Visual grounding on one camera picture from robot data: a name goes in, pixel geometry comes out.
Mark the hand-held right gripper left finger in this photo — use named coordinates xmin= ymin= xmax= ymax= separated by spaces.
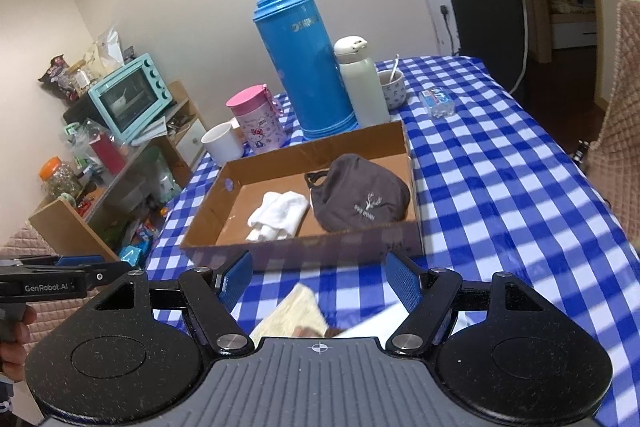
xmin=95 ymin=251 xmax=256 ymax=358

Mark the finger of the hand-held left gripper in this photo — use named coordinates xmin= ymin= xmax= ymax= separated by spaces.
xmin=52 ymin=254 xmax=108 ymax=269
xmin=82 ymin=260 xmax=146 ymax=294

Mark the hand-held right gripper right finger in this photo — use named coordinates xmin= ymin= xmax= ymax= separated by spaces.
xmin=384 ymin=252 xmax=547 ymax=359

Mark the brown cardboard box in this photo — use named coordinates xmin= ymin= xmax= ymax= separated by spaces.
xmin=179 ymin=121 xmax=425 ymax=270

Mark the person's left hand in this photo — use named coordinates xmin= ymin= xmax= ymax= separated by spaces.
xmin=0 ymin=306 xmax=38 ymax=383

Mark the wooden shelf unit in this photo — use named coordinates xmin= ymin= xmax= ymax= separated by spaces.
xmin=28 ymin=82 xmax=206 ymax=264

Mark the pink quilted sofa cover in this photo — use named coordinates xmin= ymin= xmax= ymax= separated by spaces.
xmin=0 ymin=227 xmax=101 ymax=323

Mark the cream towel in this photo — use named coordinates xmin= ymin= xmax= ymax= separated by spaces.
xmin=248 ymin=283 xmax=328 ymax=350

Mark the white folded cloth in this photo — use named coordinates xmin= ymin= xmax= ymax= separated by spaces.
xmin=245 ymin=192 xmax=310 ymax=244

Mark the orange lid jar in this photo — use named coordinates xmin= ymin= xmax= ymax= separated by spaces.
xmin=39 ymin=157 xmax=81 ymax=200

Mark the grey cloth face mask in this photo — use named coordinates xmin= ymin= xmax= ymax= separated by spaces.
xmin=304 ymin=153 xmax=412 ymax=232

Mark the red container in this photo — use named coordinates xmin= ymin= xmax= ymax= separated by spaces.
xmin=89 ymin=134 xmax=127 ymax=175

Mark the blue white checked tablecloth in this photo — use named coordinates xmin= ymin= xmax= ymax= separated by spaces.
xmin=120 ymin=55 xmax=640 ymax=413

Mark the white mug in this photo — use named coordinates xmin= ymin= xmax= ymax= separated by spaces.
xmin=201 ymin=123 xmax=244 ymax=168

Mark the pink cartoon cup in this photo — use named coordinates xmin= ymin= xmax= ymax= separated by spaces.
xmin=225 ymin=84 xmax=288 ymax=156

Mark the teal mini oven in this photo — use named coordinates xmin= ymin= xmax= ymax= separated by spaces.
xmin=88 ymin=53 xmax=174 ymax=145

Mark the blue tissue packet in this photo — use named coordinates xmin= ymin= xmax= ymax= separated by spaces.
xmin=419 ymin=88 xmax=456 ymax=118

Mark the dark snack bag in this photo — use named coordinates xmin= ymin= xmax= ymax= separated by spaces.
xmin=38 ymin=53 xmax=76 ymax=100

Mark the patterned ceramic cup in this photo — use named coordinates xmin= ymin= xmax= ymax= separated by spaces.
xmin=377 ymin=69 xmax=407 ymax=111

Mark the white insulated bottle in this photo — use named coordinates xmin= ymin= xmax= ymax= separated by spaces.
xmin=333 ymin=35 xmax=391 ymax=128

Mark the white plastic bag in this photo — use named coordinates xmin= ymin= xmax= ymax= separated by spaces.
xmin=82 ymin=27 xmax=125 ymax=78

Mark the blue thermos flask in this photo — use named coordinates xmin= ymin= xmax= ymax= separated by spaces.
xmin=251 ymin=0 xmax=360 ymax=140

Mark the chair with quilted cover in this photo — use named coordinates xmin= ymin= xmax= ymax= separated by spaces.
xmin=587 ymin=0 xmax=640 ymax=253

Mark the black fridge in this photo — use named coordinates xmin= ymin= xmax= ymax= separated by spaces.
xmin=417 ymin=0 xmax=528 ymax=95

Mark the white power cable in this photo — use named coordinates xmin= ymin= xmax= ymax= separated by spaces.
xmin=509 ymin=0 xmax=529 ymax=94

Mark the bed with white frame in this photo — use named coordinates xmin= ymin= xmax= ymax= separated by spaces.
xmin=547 ymin=0 xmax=598 ymax=52

